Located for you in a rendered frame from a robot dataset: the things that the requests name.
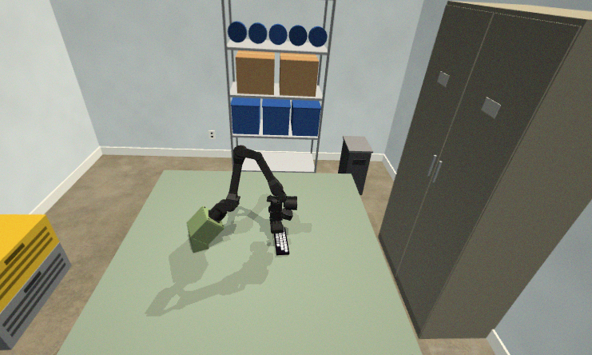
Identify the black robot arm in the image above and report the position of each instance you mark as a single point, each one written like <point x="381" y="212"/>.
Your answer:
<point x="218" y="212"/>

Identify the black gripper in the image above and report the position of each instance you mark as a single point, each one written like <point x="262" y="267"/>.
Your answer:
<point x="275" y="223"/>

